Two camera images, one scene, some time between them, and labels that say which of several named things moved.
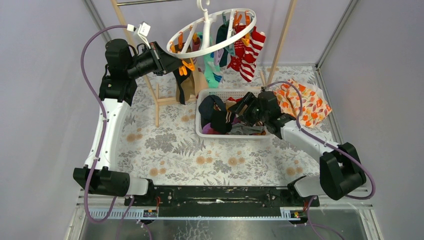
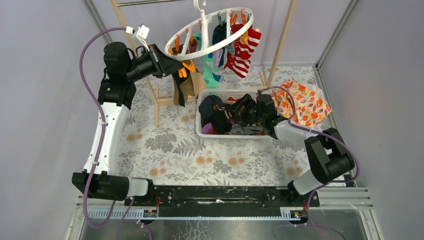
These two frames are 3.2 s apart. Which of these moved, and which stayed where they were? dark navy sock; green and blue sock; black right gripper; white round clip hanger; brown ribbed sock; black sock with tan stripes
Moved: green and blue sock; white round clip hanger
Stayed: black right gripper; dark navy sock; brown ribbed sock; black sock with tan stripes
